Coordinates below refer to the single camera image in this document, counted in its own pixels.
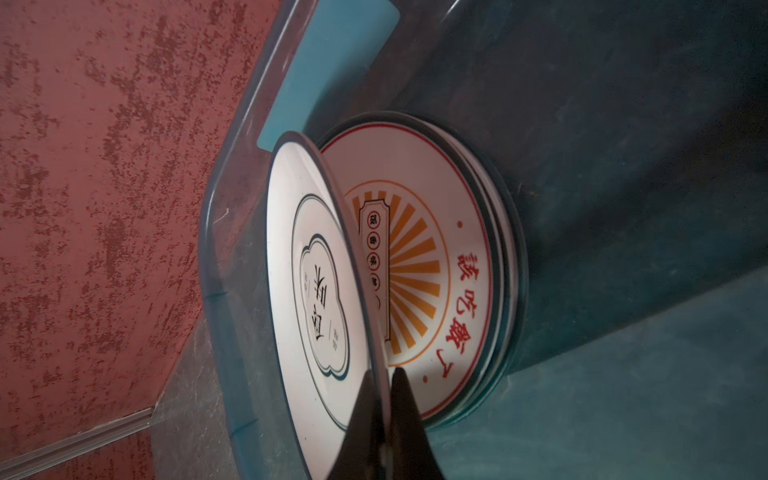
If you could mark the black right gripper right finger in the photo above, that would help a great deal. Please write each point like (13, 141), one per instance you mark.
(413, 458)

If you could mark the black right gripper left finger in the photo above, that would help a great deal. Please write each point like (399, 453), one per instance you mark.
(360, 454)

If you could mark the white plate black line motif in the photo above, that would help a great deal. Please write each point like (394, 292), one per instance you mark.
(323, 309)

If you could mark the green rim hao shi plate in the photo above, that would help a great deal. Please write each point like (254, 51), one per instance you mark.
(514, 269)

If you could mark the orange sunburst white plate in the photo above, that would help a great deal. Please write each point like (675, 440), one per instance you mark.
(427, 250)

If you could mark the translucent blue plastic bin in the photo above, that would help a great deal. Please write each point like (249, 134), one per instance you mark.
(632, 137)

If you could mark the aluminium left corner post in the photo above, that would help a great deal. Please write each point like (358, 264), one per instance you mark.
(41, 459)

